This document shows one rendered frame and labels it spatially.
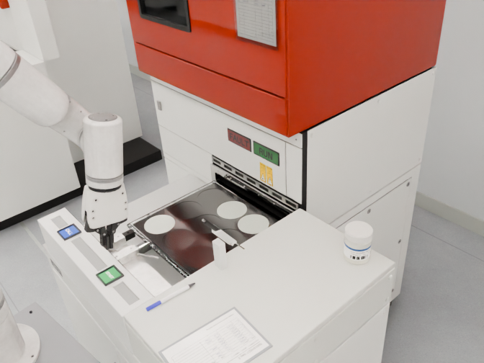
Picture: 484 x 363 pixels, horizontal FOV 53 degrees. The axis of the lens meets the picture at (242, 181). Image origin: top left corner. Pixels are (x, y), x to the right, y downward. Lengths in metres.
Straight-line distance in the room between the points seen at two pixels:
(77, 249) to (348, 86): 0.92
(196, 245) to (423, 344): 1.31
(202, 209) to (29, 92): 0.82
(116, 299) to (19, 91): 0.58
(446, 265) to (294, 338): 1.80
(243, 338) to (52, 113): 0.63
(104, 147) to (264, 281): 0.53
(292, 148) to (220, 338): 0.59
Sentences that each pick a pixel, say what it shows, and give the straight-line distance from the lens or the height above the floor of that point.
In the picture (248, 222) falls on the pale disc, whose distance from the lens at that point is 1.57.
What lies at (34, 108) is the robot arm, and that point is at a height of 1.50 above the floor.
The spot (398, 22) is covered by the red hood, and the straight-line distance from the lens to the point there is 1.63.
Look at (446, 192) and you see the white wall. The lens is 3.11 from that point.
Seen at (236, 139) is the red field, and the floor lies 1.10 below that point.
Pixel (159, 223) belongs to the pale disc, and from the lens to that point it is 1.62.
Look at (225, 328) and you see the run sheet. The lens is 1.18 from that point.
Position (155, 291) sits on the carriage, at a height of 0.88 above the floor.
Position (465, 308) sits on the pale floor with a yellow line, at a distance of 2.67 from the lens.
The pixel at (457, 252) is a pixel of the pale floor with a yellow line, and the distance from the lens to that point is 2.97.
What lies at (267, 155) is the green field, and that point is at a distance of 1.53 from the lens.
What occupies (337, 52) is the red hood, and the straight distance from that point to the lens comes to 1.41.
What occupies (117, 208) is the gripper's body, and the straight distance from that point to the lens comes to 1.19.
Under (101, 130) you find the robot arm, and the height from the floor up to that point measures 1.41.
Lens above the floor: 1.87
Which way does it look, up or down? 33 degrees down
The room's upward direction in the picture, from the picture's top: 4 degrees counter-clockwise
